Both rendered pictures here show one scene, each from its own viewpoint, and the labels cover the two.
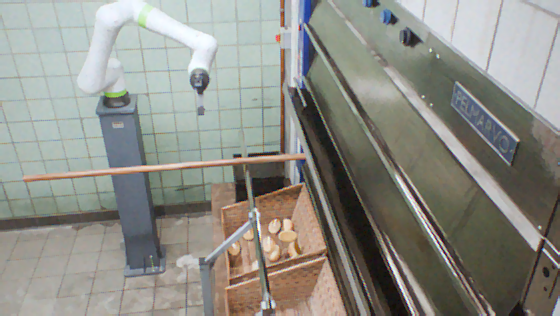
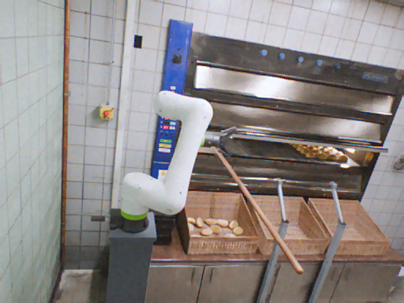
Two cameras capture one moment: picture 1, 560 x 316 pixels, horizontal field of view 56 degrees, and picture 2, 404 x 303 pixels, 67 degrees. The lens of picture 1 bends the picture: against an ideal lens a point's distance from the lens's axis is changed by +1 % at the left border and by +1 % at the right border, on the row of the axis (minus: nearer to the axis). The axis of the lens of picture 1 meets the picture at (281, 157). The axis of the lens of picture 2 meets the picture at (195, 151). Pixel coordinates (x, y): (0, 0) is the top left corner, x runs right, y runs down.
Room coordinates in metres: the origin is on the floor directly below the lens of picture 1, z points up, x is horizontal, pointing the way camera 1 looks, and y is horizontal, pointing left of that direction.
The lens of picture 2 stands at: (2.56, 2.15, 2.04)
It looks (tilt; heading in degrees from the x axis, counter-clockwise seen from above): 20 degrees down; 264
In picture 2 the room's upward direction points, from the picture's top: 10 degrees clockwise
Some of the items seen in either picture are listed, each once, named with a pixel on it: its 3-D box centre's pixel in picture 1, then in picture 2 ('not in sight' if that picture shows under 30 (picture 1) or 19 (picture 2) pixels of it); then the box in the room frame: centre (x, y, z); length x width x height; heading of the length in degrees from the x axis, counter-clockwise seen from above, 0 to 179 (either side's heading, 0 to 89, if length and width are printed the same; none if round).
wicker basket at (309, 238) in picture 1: (270, 237); (216, 220); (2.06, 0.06, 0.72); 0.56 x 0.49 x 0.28; 10
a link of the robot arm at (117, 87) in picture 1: (110, 77); (138, 195); (2.64, 0.93, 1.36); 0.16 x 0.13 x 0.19; 158
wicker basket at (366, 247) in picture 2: not in sight; (345, 225); (0.86, -0.10, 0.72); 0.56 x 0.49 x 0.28; 8
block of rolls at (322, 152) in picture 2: not in sight; (313, 146); (1.01, -0.80, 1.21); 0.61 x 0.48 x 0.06; 98
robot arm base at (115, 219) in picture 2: (117, 93); (121, 218); (2.71, 0.94, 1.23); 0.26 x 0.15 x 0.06; 9
